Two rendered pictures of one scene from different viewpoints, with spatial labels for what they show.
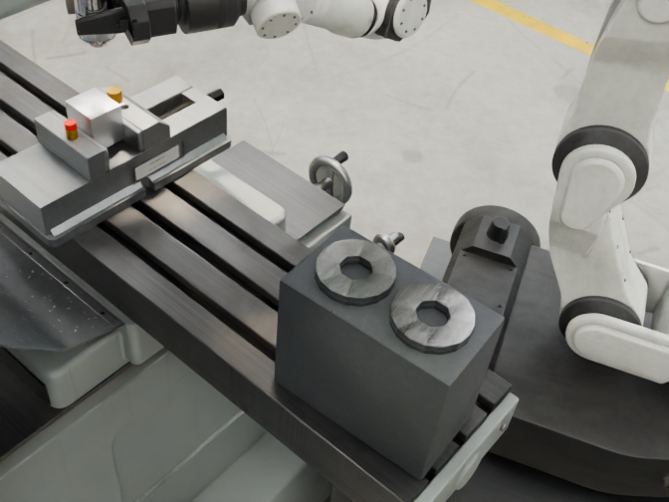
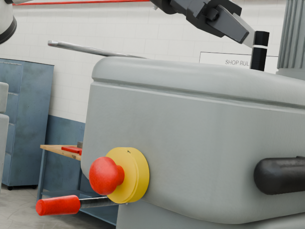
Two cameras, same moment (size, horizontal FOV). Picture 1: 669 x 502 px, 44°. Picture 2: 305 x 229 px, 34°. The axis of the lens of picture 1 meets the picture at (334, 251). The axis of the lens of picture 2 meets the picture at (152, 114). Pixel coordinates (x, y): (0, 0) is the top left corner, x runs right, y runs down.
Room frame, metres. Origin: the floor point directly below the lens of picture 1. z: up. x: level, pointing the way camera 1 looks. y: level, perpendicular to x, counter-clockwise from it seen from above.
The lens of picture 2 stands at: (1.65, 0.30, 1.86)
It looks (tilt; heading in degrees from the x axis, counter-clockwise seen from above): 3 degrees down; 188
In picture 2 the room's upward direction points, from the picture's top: 8 degrees clockwise
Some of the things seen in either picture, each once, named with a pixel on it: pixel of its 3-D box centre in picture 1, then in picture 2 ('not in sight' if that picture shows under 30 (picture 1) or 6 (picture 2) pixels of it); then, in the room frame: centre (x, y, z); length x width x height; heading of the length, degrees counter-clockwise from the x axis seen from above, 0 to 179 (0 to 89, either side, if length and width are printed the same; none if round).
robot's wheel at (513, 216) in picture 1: (494, 245); not in sight; (1.38, -0.36, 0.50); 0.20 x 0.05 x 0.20; 74
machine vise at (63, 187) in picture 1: (115, 141); not in sight; (0.97, 0.35, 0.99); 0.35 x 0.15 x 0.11; 144
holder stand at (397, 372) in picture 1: (381, 348); not in sight; (0.61, -0.07, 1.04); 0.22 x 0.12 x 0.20; 58
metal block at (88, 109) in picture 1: (95, 120); not in sight; (0.95, 0.37, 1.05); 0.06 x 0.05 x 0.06; 54
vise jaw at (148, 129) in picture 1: (127, 116); not in sight; (0.99, 0.33, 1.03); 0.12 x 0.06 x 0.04; 54
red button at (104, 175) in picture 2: not in sight; (108, 175); (1.14, 0.19, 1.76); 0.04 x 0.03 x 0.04; 54
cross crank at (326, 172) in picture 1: (319, 188); not in sight; (1.34, 0.05, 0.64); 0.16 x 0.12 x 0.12; 144
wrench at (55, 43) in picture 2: not in sight; (125, 57); (0.99, 0.16, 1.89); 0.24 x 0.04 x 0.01; 147
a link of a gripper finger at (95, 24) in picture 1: (102, 25); not in sight; (0.90, 0.32, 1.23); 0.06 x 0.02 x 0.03; 120
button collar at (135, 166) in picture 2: not in sight; (124, 175); (1.12, 0.20, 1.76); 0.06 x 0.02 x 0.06; 54
